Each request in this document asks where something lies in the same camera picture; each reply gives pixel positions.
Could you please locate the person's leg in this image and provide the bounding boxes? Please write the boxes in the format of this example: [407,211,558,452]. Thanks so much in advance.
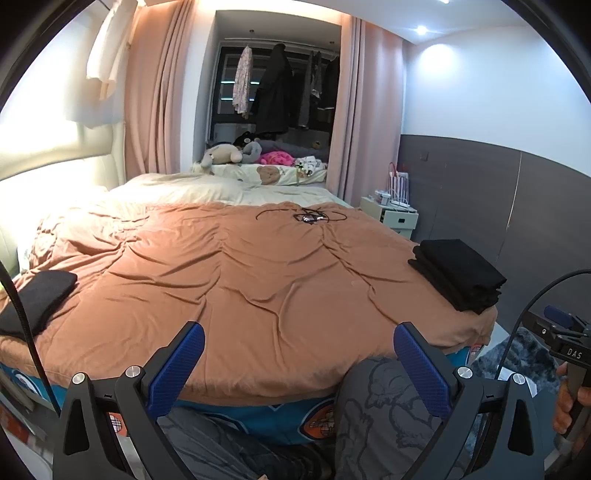
[157,406,333,480]
[335,355,485,480]

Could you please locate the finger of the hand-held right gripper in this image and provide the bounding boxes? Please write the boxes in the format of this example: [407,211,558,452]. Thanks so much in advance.
[525,305,591,344]

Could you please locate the pink curtain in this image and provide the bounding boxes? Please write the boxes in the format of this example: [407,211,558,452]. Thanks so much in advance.
[327,16,407,208]
[122,2,215,176]

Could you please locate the blue printed bed sheet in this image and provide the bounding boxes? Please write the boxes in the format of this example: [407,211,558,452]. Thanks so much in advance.
[0,344,492,446]

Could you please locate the dark grey cushion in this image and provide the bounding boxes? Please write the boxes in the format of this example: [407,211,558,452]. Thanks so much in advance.
[263,141,331,162]

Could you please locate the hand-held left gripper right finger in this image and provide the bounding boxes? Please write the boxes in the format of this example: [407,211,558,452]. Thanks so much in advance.
[393,322,544,480]

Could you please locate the grey fluffy rug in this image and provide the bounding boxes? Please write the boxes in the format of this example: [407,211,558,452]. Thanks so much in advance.
[471,325,564,407]

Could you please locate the beige plush toy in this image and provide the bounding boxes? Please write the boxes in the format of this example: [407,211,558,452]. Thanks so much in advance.
[194,143,244,172]

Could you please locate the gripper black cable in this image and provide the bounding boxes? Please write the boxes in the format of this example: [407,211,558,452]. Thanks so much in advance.
[0,261,63,416]
[496,268,591,379]

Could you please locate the person's right leg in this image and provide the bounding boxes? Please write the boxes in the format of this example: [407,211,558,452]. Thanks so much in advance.
[335,355,485,480]

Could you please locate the cream pillow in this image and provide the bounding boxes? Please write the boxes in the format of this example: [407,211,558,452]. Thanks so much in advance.
[110,173,245,204]

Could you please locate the floral hanging garment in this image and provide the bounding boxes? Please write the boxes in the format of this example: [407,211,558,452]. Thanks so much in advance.
[232,45,254,121]

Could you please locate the dark hanging clothes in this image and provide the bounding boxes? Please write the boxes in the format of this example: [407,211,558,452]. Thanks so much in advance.
[298,50,340,130]

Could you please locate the black hanging coat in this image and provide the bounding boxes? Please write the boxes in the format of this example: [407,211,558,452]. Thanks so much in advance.
[252,42,294,134]

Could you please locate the person's right hand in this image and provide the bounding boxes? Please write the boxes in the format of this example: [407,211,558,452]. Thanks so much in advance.
[554,362,591,435]

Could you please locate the person's left leg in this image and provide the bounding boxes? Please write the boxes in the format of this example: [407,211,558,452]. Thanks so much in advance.
[157,406,333,480]

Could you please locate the cream padded headboard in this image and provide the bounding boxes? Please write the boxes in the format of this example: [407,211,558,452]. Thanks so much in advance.
[0,121,127,278]

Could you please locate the bear print pillow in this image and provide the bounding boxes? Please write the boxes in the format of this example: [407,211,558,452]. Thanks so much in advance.
[210,164,328,188]

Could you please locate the white wire rack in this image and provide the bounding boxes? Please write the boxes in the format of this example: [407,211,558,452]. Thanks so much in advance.
[388,161,411,206]

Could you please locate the white nightstand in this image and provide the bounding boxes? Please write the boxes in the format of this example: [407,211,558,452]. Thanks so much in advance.
[360,196,420,240]

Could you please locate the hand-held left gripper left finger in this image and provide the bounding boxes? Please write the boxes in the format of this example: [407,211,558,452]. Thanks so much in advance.
[54,320,206,480]

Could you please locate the tangled black cable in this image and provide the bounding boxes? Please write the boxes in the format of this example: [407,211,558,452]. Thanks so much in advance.
[255,208,347,226]

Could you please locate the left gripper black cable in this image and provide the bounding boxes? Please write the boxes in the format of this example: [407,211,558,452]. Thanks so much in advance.
[0,261,63,416]

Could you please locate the white plastic bag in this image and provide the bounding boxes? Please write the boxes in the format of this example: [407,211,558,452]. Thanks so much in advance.
[501,367,539,398]

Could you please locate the orange blanket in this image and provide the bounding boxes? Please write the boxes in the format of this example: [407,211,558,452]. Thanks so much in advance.
[0,200,499,409]

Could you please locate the white patterned cloth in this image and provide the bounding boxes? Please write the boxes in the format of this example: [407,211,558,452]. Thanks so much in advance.
[294,157,328,175]

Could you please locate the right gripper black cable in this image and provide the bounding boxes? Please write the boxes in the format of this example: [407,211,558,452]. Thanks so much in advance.
[496,268,591,379]

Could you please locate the pink fluffy cloth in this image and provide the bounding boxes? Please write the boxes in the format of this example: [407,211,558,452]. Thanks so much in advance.
[259,151,295,167]

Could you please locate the white hanging garment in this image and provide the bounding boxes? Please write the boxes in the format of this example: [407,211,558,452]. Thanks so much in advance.
[87,0,139,100]

